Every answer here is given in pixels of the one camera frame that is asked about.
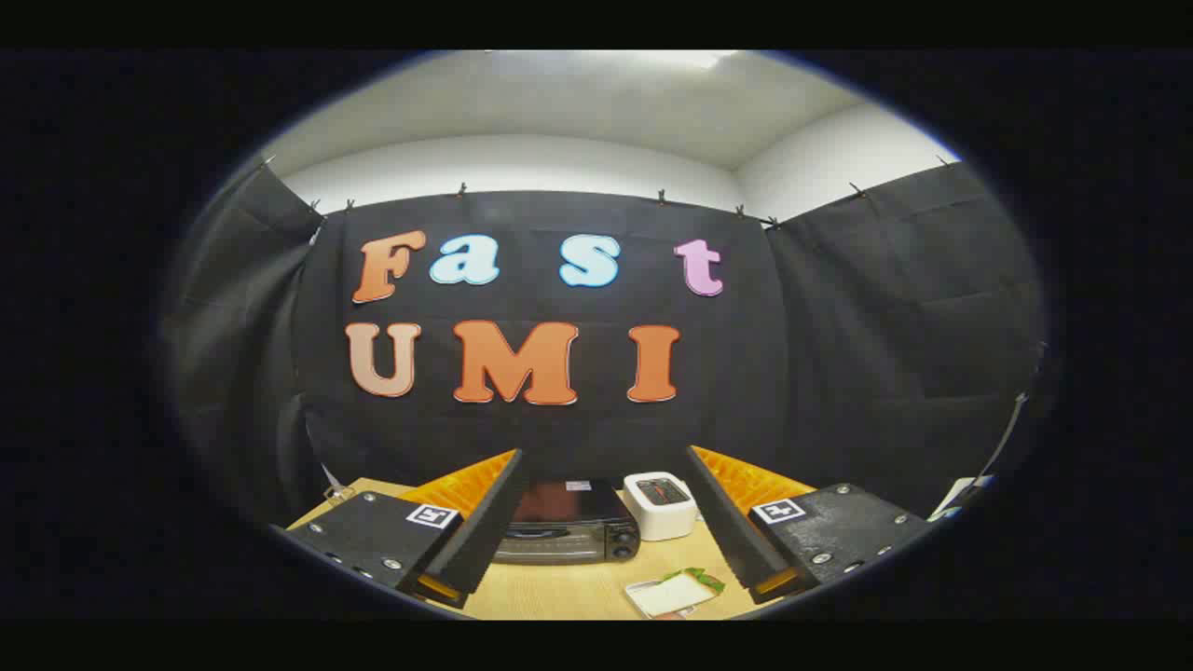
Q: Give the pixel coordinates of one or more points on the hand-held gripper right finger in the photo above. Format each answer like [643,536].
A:
[736,531]

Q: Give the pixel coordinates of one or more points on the black toaster oven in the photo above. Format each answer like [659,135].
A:
[569,540]

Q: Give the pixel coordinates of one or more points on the white box appliance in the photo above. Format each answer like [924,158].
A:
[662,522]

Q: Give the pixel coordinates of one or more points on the white bread lettuce sandwich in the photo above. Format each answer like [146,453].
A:
[685,589]

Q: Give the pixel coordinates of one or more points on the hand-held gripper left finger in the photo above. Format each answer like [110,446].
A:
[485,531]

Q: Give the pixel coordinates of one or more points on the white rectangular plate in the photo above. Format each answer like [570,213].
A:
[643,598]

